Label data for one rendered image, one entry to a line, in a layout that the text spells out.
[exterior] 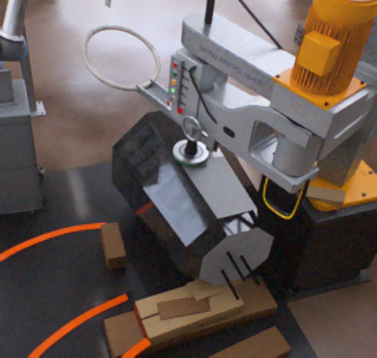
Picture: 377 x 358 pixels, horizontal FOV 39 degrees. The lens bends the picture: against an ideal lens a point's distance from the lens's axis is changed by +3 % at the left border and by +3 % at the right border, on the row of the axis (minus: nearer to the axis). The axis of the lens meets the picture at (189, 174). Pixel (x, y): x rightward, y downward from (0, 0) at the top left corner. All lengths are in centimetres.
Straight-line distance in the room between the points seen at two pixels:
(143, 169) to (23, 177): 89
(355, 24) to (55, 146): 294
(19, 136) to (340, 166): 197
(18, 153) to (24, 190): 34
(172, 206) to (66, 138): 176
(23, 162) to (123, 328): 127
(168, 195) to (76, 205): 108
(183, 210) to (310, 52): 127
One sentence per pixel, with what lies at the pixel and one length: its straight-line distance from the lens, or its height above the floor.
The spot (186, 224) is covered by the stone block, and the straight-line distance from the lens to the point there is 293.
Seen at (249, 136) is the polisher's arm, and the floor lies 133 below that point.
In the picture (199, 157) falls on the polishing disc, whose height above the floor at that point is 88.
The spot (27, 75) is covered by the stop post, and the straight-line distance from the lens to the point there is 465.
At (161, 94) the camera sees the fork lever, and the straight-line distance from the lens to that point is 320.
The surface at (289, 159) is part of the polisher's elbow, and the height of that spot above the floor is 134.
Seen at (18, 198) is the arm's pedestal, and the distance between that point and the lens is 387.
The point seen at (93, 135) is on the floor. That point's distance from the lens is 458.
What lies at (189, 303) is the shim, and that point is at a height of 22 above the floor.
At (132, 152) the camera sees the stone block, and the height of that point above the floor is 66.
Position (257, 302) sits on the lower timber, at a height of 11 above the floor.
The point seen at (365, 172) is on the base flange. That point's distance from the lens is 344.
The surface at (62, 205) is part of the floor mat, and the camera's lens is 396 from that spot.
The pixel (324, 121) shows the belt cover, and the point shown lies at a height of 164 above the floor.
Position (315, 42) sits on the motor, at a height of 195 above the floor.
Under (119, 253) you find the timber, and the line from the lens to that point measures 349.
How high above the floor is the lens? 287
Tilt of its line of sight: 42 degrees down
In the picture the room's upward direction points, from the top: 8 degrees clockwise
